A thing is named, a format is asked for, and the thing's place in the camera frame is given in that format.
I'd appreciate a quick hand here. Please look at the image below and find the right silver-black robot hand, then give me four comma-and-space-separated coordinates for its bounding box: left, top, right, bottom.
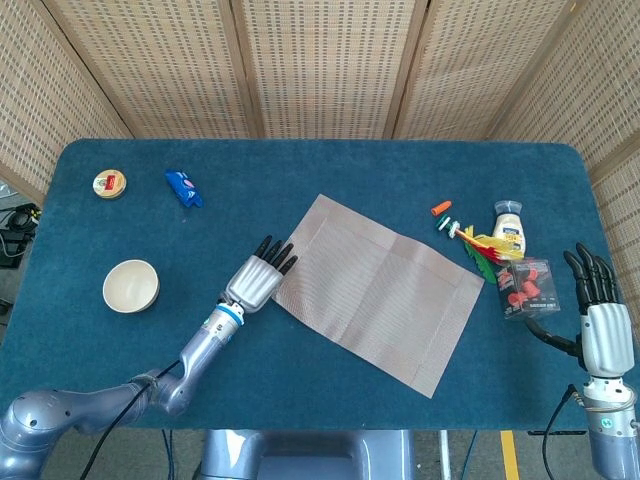
523, 242, 634, 379

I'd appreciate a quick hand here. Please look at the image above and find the left silver-black robot hand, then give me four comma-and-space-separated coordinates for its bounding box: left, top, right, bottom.
224, 234, 300, 315

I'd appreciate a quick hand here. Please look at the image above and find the white round bowl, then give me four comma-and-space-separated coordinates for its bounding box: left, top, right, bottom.
102, 258, 161, 315

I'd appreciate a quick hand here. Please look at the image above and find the grey-brown woven placemat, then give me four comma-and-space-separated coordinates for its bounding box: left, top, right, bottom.
271, 193, 486, 400

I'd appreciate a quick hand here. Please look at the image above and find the clear box with red items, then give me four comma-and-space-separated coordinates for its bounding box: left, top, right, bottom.
494, 257, 561, 321

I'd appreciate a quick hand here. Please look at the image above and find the blue snack packet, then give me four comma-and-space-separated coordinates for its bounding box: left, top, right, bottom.
164, 169, 205, 209

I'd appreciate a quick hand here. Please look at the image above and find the blue felt table cover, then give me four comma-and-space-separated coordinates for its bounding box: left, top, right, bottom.
0, 138, 640, 432

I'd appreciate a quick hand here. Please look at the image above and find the white mayonnaise squeeze bottle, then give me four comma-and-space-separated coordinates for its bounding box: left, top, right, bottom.
490, 199, 530, 261

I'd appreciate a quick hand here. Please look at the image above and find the round tin with red label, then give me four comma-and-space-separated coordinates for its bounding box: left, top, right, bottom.
91, 168, 128, 201

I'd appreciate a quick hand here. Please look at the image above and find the blue-grey robot torso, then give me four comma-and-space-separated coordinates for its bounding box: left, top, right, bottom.
192, 428, 416, 480

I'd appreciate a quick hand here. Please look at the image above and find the colourful feather shuttlecock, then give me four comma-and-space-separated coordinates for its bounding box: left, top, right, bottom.
433, 213, 526, 286

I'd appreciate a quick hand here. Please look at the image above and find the white table leg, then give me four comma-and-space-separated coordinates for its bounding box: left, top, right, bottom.
438, 429, 452, 480

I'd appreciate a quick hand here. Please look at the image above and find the woven bamboo folding screen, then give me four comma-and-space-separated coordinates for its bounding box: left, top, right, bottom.
0, 0, 640, 311

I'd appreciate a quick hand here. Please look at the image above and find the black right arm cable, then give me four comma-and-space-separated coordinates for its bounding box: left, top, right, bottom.
542, 383, 577, 480

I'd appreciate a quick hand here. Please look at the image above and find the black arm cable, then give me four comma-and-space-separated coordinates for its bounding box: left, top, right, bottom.
542, 383, 577, 480
79, 359, 181, 480

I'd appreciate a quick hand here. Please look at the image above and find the blue floor cable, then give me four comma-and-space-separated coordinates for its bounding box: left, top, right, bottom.
460, 430, 480, 480
160, 429, 176, 480

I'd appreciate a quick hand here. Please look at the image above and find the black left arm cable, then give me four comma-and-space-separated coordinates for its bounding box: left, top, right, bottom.
79, 359, 181, 480

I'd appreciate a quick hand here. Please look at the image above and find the black equipment with cables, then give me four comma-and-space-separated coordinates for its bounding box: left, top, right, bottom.
0, 202, 44, 269

